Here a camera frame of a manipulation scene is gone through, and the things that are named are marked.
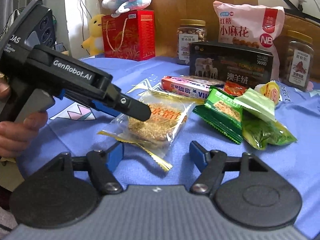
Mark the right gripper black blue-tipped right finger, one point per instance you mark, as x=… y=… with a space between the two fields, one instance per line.
x=244 y=189

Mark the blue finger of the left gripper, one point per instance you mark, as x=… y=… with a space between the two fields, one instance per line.
x=99 y=106

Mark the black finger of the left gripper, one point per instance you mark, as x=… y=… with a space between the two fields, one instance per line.
x=132 y=108

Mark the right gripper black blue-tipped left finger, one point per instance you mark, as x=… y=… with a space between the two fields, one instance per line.
x=67 y=189

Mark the clear sesame cake packet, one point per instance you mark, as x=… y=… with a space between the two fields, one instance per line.
x=169 y=113

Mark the red spicy snack packet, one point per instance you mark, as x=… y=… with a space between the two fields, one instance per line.
x=234 y=89

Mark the person's left hand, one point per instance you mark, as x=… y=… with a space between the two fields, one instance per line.
x=16 y=137

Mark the green leafy snack bag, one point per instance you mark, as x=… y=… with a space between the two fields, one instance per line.
x=259 y=133

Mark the yellow duck plush toy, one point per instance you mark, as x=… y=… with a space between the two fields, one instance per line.
x=94 y=44

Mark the red gift bag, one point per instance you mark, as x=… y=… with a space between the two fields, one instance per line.
x=130 y=36

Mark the pink white candy box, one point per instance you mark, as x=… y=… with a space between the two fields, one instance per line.
x=180 y=86

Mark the green cracker packet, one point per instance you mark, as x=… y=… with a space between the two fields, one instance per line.
x=222 y=113

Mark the light green snack packet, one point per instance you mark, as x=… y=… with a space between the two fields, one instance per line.
x=257 y=104

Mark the nut jar gold lid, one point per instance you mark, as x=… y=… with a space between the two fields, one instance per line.
x=189 y=31

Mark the yellow jelly cup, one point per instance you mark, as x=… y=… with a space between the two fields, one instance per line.
x=270 y=90

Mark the black sheep-print box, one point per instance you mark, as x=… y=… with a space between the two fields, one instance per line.
x=226 y=62

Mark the pecan jar gold lid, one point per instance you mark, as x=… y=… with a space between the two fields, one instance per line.
x=298 y=60

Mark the pink twisted-dough snack bag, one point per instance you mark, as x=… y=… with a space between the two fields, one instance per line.
x=255 y=26

